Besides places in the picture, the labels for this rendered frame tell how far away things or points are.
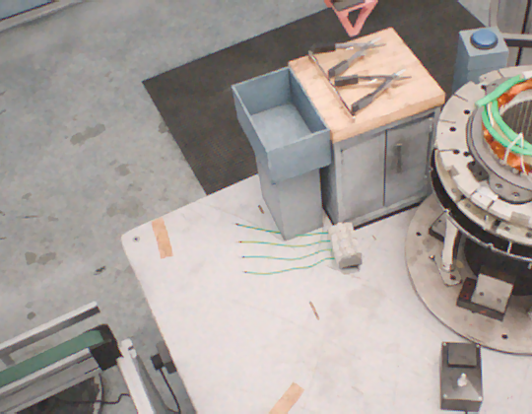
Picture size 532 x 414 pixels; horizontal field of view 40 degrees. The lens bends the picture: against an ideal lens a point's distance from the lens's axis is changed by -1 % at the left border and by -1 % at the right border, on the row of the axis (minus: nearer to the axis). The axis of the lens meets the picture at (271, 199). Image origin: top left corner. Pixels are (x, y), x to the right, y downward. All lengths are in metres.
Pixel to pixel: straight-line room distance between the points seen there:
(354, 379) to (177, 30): 2.17
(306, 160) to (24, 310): 1.42
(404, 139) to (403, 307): 0.29
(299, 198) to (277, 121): 0.14
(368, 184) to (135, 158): 1.48
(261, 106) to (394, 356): 0.49
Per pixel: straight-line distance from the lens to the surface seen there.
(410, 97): 1.23
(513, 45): 1.59
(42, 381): 1.42
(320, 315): 1.30
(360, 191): 1.33
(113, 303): 2.34
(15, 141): 2.92
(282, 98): 1.33
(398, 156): 1.29
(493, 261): 1.38
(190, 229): 1.44
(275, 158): 1.17
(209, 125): 2.70
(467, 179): 1.08
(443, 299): 1.30
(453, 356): 1.21
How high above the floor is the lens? 1.92
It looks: 51 degrees down
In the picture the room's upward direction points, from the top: 9 degrees counter-clockwise
